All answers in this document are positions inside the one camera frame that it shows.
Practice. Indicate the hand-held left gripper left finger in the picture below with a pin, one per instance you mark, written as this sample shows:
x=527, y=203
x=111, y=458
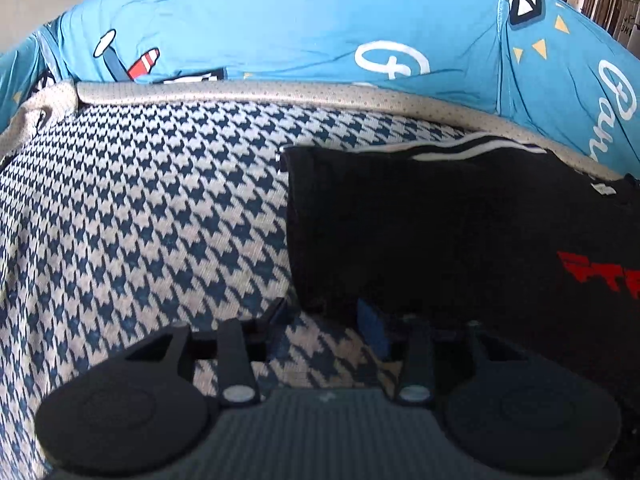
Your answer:
x=235, y=360

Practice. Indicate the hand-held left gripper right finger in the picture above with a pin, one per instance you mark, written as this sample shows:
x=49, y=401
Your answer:
x=372, y=327

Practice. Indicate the black t-shirt red print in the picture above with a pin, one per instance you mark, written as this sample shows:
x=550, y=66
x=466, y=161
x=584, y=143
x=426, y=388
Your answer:
x=425, y=220

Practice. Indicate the houndstooth sofa seat cover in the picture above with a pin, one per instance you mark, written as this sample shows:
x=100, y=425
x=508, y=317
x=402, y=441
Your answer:
x=150, y=235

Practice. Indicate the blue printed sofa backrest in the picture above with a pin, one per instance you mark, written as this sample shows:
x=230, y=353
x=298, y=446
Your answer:
x=275, y=25

